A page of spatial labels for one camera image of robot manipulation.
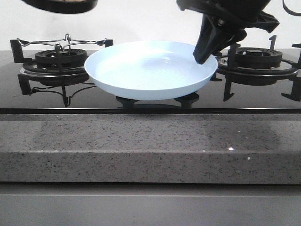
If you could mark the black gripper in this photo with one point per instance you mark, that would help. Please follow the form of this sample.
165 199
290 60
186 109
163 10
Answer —
238 13

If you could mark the black gas burner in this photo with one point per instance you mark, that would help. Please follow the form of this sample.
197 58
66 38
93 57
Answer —
62 60
256 66

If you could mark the grey cabinet front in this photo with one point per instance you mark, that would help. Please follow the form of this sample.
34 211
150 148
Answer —
116 204

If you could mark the left black gas burner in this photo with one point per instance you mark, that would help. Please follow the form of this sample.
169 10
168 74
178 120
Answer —
62 60

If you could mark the black frying pan green handle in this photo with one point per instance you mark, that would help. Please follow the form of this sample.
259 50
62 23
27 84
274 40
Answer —
63 6

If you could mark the light blue plate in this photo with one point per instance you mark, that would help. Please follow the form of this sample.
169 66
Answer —
149 70

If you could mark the right black gas burner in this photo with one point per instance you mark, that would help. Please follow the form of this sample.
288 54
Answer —
256 66

